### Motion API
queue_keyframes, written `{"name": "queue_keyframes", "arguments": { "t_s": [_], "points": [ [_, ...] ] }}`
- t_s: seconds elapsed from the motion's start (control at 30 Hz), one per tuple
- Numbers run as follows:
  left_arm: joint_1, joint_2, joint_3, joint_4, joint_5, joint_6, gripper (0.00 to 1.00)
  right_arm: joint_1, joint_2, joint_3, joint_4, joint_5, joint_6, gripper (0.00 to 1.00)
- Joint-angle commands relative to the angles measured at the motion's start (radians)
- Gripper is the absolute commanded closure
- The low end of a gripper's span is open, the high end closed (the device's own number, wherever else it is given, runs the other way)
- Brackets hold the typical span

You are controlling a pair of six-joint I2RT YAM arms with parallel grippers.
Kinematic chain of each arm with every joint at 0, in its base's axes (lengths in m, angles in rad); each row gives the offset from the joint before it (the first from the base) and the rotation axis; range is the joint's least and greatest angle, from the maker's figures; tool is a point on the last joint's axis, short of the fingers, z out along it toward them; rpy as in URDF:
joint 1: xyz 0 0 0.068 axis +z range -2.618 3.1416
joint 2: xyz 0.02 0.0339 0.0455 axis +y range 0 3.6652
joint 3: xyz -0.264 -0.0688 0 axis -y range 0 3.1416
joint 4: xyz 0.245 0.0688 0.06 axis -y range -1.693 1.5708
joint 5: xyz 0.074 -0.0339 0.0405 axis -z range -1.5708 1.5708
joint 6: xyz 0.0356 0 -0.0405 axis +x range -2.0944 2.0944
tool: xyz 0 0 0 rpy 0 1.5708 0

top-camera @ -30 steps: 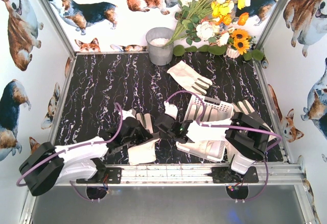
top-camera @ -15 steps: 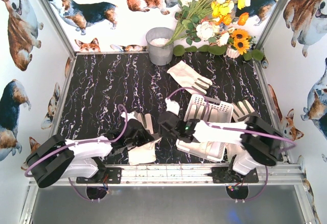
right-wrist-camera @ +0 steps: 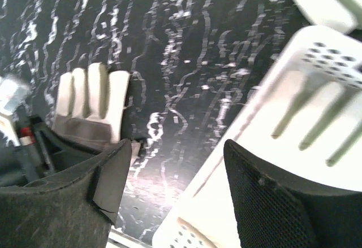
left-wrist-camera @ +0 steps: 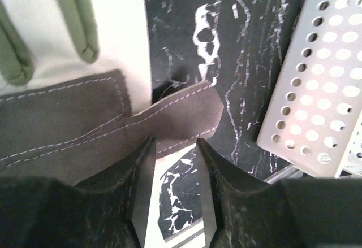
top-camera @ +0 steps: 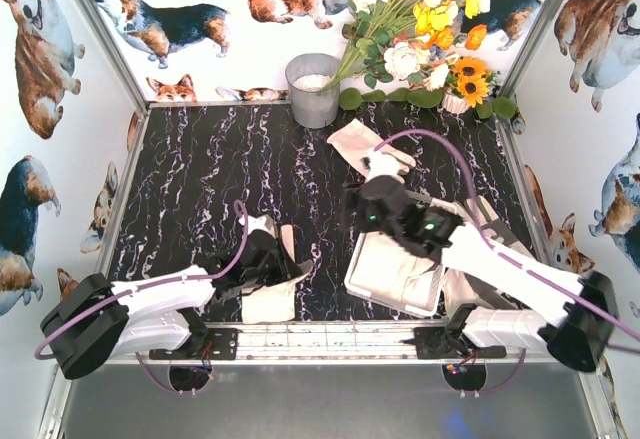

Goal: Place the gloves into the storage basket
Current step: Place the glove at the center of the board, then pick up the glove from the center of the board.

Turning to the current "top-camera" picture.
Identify white glove grey palm patch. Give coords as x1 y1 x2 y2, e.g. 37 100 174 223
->
241 216 313 324

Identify white glove green fingers back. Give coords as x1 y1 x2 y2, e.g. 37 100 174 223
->
327 119 416 182

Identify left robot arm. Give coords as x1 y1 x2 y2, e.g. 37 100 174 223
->
41 229 313 380

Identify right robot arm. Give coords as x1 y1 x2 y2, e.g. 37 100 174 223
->
342 176 618 373

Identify white perforated storage basket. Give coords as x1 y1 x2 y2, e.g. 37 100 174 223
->
343 193 459 319

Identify glove beside basket right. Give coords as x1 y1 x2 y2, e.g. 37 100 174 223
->
441 196 533 317

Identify grey metal bucket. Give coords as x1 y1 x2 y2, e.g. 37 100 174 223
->
285 53 340 129

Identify small white sunflower pot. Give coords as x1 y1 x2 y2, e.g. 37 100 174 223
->
441 89 471 115

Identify artificial flower bouquet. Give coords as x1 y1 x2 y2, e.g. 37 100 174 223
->
325 0 491 89

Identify aluminium front rail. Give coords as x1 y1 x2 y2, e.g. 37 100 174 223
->
59 321 601 363

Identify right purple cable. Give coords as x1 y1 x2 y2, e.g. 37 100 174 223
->
387 129 640 403

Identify right aluminium post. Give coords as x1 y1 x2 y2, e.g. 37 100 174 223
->
498 0 563 99

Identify aluminium post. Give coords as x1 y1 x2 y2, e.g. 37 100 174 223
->
498 0 563 99
73 0 149 111

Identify left aluminium post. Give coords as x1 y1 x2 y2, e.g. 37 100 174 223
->
73 0 149 111

